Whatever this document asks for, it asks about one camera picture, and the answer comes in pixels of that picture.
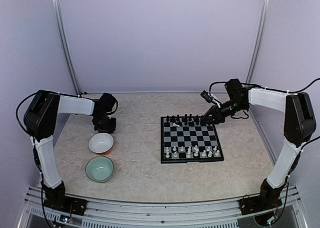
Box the white bowl orange outside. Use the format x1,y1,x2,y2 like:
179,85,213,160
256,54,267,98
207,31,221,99
88,133,114,155

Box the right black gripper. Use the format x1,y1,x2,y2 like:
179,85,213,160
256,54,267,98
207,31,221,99
201,98,248,124

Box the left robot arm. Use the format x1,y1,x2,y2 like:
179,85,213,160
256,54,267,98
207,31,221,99
23,90,119,210

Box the white chess queen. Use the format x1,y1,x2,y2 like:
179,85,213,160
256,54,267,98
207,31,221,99
186,150,191,158

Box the white chess king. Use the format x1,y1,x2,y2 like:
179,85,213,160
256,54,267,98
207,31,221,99
193,149,199,157

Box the right aluminium frame post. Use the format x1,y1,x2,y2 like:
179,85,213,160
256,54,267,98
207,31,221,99
245,0,270,83

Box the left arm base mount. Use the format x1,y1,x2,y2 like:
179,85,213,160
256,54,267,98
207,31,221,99
44,196,88,216

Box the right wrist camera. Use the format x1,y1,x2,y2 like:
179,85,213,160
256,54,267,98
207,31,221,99
200,90,222,108

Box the black folding chess board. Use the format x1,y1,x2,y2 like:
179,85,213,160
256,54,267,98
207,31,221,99
160,115,224,164

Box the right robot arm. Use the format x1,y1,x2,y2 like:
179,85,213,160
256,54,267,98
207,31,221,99
200,79,317,210

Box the aluminium frame post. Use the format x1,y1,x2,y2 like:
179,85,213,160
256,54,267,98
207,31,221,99
51,0,82,95
245,0,270,83

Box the left aluminium frame post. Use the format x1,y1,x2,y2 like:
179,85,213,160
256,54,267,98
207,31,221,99
51,0,82,95

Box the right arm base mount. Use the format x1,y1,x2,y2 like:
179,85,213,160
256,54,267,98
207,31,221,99
238,195,283,215

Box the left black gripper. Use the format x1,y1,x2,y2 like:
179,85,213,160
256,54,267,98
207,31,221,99
93,113,117,133

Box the pale green ceramic bowl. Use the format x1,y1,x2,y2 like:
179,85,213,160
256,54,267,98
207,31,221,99
85,156,114,183

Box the front aluminium rail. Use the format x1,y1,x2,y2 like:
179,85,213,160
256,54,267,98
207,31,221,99
17,185,308,228

